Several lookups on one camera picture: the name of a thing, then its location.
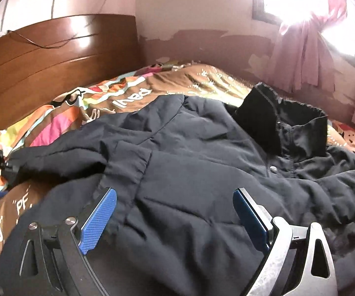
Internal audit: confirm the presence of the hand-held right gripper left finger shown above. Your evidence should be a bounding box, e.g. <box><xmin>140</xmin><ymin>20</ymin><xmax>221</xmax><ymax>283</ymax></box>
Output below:
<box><xmin>0</xmin><ymin>187</ymin><xmax>117</xmax><ymax>296</ymax></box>

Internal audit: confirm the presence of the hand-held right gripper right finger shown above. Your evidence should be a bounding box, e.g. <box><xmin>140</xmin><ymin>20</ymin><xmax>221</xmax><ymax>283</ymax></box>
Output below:
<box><xmin>232</xmin><ymin>187</ymin><xmax>339</xmax><ymax>296</ymax></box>

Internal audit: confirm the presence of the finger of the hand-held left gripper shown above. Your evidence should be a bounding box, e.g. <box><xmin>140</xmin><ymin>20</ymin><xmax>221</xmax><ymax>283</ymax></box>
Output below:
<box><xmin>3</xmin><ymin>160</ymin><xmax>21</xmax><ymax>185</ymax></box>

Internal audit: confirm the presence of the dark navy padded jacket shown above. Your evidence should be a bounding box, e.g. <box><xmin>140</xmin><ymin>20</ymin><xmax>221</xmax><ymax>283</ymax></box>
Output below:
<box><xmin>0</xmin><ymin>82</ymin><xmax>355</xmax><ymax>296</ymax></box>

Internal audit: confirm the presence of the wooden headboard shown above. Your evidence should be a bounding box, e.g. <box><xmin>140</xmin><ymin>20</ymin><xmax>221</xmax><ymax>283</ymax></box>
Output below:
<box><xmin>0</xmin><ymin>14</ymin><xmax>142</xmax><ymax>144</ymax></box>

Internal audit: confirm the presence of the brown cartoon printed blanket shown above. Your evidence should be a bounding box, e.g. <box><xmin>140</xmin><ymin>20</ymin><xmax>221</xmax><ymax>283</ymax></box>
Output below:
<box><xmin>0</xmin><ymin>63</ymin><xmax>355</xmax><ymax>284</ymax></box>

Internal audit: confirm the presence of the thin dark cable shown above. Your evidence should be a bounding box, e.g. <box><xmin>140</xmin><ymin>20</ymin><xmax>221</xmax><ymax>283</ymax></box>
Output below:
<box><xmin>7</xmin><ymin>21</ymin><xmax>101</xmax><ymax>50</ymax></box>

